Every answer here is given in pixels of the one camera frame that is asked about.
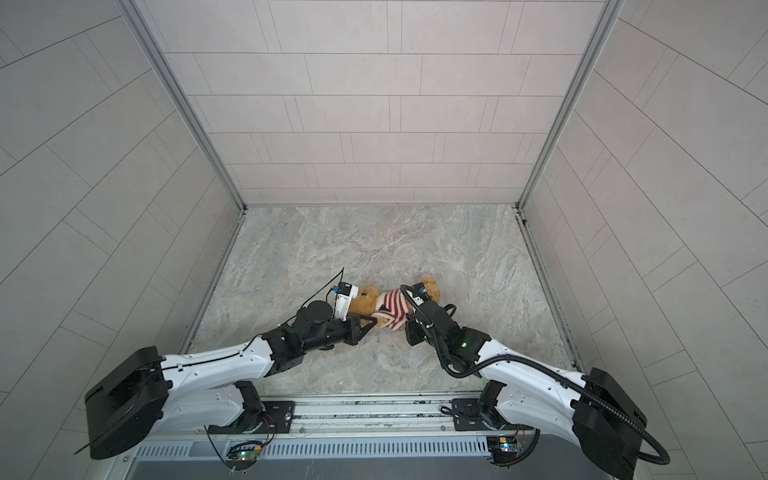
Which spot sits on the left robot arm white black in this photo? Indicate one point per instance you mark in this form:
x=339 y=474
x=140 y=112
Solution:
x=149 y=393

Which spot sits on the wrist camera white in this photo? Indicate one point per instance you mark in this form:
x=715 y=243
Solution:
x=345 y=294
x=419 y=294

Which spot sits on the left green circuit board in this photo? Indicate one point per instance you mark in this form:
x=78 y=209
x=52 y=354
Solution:
x=244 y=455

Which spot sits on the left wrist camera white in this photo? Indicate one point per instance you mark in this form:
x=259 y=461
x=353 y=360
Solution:
x=345 y=294

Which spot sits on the right green circuit board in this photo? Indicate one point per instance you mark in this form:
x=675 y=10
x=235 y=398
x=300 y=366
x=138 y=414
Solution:
x=504 y=451

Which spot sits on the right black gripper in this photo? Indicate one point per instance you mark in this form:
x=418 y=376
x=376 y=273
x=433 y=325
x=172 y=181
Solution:
x=410 y=327

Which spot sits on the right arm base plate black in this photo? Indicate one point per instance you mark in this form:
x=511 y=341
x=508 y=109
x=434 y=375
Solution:
x=469 y=415

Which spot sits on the green circuit board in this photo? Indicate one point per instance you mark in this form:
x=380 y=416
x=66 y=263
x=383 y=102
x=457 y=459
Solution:
x=504 y=451
x=244 y=455

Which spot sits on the aluminium corner post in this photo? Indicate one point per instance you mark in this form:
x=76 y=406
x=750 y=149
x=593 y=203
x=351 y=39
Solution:
x=605 y=22
x=139 y=29

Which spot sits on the left aluminium corner post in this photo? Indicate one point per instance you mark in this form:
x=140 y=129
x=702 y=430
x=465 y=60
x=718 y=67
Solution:
x=139 y=29

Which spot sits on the right aluminium corner post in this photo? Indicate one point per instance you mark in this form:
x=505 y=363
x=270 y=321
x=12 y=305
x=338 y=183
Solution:
x=605 y=22

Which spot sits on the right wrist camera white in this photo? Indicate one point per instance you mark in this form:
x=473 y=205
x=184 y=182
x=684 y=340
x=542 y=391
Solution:
x=419 y=294

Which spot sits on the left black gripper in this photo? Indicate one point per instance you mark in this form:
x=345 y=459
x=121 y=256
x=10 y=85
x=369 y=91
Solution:
x=353 y=333

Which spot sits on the aluminium mounting rail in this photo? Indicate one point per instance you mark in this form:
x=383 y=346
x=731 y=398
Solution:
x=404 y=413

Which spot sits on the white ventilation grille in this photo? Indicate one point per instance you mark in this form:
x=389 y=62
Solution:
x=322 y=448

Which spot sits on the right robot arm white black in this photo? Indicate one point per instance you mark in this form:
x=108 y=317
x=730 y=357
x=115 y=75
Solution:
x=589 y=410

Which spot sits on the red white striped knit sweater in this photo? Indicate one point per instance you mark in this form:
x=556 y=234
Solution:
x=391 y=310

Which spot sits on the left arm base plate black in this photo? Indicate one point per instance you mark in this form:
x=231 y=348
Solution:
x=275 y=417

